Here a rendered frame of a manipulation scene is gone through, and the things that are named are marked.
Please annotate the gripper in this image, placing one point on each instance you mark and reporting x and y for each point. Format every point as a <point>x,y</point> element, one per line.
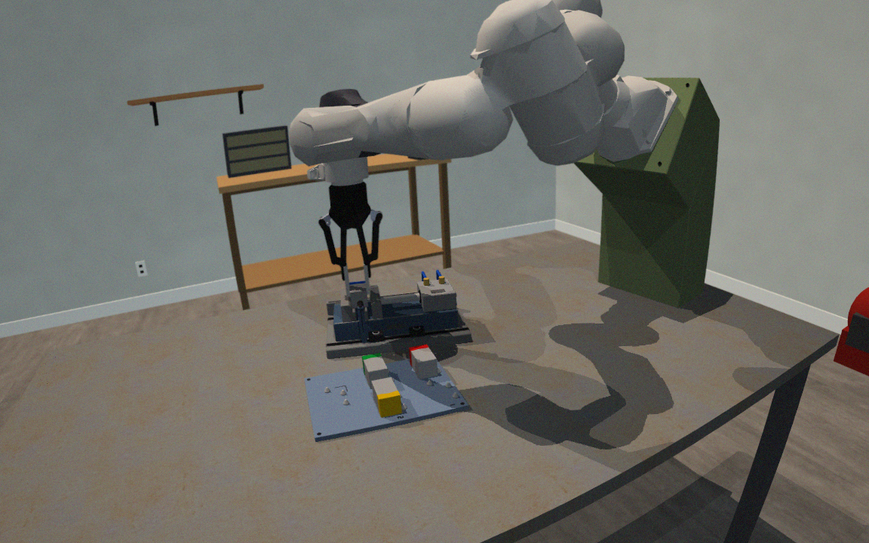
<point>347,217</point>

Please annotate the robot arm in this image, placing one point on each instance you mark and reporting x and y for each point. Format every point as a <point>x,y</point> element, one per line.
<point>532,64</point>

